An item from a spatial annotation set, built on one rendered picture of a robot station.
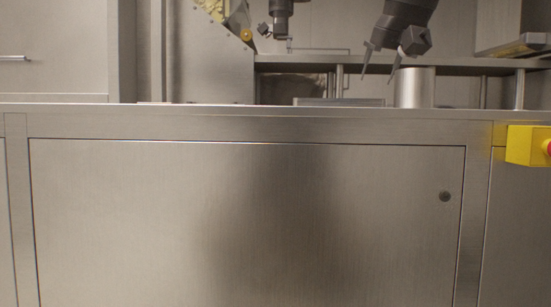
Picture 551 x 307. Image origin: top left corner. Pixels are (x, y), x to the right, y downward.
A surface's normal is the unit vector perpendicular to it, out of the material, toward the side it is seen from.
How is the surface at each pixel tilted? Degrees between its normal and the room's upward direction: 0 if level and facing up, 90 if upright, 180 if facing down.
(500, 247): 90
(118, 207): 90
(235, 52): 90
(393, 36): 114
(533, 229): 90
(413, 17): 122
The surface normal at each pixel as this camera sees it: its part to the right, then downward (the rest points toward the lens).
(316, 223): -0.02, 0.07
